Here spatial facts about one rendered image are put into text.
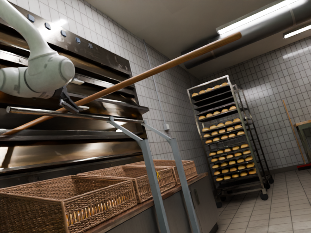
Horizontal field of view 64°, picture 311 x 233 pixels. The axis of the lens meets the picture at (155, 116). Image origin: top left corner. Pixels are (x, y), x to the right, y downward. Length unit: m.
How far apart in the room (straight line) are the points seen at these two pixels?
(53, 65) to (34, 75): 0.09
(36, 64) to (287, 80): 5.60
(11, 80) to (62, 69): 0.20
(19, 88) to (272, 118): 5.47
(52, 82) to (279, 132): 5.45
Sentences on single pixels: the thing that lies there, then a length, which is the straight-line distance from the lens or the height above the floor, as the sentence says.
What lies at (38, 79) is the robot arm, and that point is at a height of 1.15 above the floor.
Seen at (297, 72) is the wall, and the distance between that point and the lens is 6.15.
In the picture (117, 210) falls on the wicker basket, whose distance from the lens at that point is 1.41.
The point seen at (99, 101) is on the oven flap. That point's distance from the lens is 2.09.
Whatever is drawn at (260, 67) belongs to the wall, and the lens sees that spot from 6.19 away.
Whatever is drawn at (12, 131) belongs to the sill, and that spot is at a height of 1.17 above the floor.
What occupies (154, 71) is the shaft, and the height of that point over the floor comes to 1.18.
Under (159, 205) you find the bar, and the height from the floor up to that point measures 0.54.
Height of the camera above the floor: 0.78
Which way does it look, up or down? 11 degrees up
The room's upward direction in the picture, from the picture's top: 14 degrees counter-clockwise
